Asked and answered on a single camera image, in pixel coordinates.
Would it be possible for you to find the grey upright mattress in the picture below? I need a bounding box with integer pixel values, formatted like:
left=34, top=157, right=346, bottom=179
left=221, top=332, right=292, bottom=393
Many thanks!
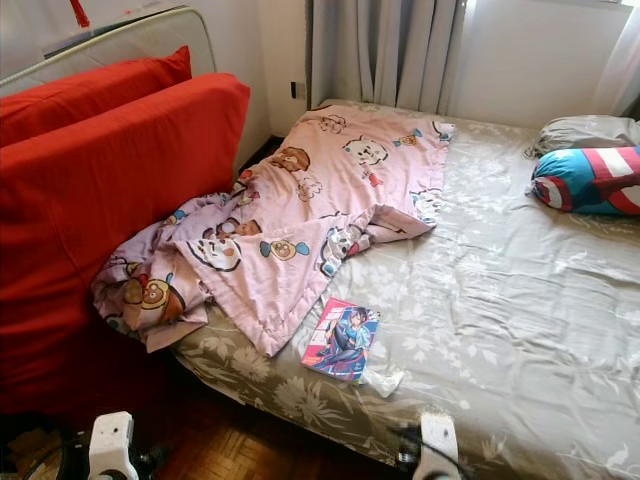
left=0, top=5, right=216, bottom=96

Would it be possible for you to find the grey curtain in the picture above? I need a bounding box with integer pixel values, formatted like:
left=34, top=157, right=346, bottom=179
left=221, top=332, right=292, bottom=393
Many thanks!
left=310, top=0, right=466, bottom=116

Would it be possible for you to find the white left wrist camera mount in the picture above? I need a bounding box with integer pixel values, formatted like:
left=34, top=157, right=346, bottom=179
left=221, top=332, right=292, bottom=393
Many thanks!
left=88, top=411, right=139, bottom=480

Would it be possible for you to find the manga book pink cover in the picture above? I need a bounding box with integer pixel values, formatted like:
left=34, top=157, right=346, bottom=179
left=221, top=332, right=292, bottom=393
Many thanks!
left=300, top=297, right=381, bottom=383

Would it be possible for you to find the flat red cushion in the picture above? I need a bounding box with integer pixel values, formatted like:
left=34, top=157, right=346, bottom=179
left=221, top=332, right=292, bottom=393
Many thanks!
left=0, top=45, right=193, bottom=149

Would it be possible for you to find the bed with grey floral sheet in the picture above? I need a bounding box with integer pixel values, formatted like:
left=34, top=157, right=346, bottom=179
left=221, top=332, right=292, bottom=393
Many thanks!
left=172, top=98, right=640, bottom=480

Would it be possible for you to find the red white blue striped pillow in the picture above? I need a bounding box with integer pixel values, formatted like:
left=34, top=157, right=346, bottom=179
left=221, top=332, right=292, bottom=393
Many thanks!
left=530, top=146, right=640, bottom=217

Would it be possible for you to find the pink cartoon print blanket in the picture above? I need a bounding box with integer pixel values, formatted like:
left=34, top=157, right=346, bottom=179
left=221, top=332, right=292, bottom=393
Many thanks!
left=92, top=103, right=456, bottom=358

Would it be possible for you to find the grey floral pillow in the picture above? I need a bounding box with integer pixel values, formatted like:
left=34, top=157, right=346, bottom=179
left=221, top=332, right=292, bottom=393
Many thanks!
left=525, top=115, right=640, bottom=159

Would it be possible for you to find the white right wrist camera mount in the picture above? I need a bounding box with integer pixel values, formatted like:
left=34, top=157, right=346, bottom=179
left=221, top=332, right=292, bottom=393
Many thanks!
left=420, top=412, right=461, bottom=480

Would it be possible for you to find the white sheer curtain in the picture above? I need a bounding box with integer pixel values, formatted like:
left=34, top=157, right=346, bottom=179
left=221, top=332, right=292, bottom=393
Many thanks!
left=595, top=10, right=640, bottom=116

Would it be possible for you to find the black round rubbish bin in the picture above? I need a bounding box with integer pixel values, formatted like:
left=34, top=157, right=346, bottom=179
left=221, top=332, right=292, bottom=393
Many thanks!
left=0, top=415, right=73, bottom=480

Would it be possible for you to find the large red cushion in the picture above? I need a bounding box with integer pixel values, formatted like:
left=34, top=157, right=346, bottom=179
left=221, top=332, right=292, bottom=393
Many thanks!
left=0, top=72, right=251, bottom=416

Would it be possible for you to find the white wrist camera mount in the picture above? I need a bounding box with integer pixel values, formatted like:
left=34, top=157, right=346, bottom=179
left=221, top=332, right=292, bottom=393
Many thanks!
left=88, top=411, right=139, bottom=480
left=420, top=412, right=461, bottom=480

